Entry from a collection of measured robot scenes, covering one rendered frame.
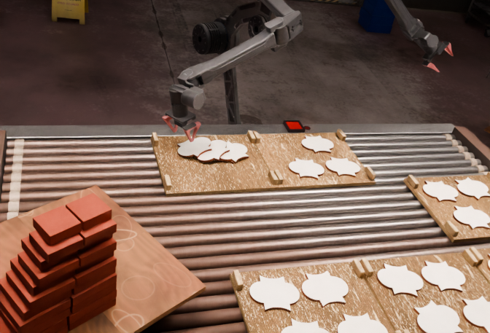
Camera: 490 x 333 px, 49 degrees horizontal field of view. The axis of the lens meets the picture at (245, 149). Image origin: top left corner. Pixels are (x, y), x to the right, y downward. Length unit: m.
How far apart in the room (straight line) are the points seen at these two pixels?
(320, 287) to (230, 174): 0.58
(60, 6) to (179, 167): 3.66
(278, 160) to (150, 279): 0.87
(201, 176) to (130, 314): 0.73
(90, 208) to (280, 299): 0.65
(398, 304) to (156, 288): 0.72
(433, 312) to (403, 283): 0.12
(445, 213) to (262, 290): 0.86
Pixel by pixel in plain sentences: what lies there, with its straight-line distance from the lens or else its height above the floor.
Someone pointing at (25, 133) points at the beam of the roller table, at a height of 0.92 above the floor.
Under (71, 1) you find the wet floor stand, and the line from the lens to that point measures 5.45.
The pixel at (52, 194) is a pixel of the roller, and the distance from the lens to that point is 1.88.
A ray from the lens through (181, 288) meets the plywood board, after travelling 1.43.
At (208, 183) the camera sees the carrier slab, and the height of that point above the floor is 0.94.
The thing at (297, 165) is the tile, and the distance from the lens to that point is 2.10.
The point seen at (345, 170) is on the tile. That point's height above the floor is 0.95.
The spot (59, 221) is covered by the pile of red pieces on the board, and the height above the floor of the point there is 1.33.
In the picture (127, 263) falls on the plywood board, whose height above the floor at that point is 1.04.
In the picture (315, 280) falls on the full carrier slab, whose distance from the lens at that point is 1.66.
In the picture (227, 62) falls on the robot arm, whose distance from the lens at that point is 1.95.
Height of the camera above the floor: 2.11
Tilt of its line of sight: 33 degrees down
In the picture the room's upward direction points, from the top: 12 degrees clockwise
